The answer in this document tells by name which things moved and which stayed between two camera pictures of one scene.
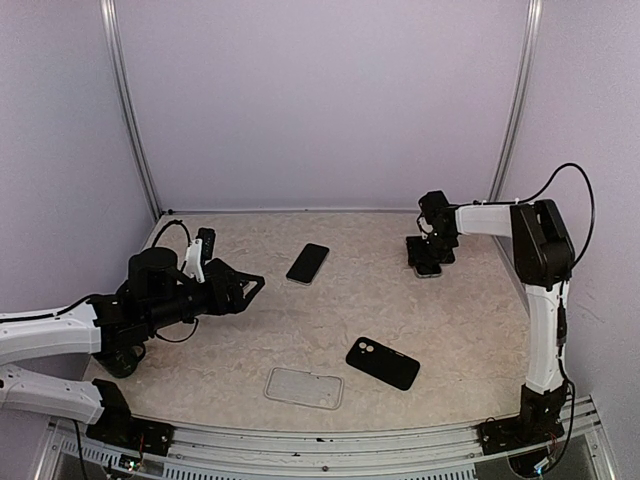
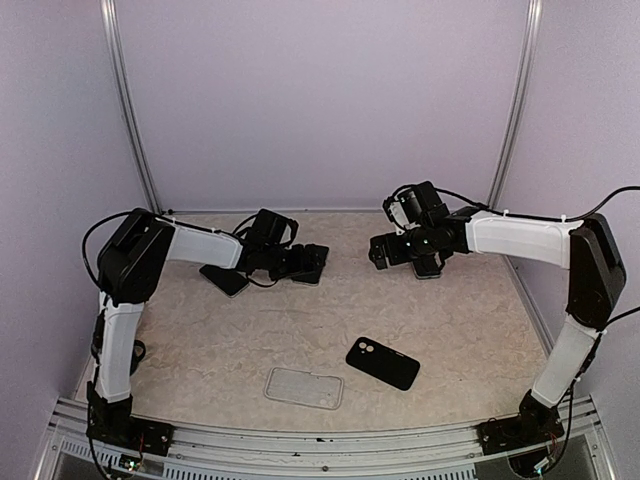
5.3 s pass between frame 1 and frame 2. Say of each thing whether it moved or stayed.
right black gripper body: moved
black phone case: stayed
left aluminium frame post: stayed
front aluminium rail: stayed
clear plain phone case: stayed
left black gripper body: moved
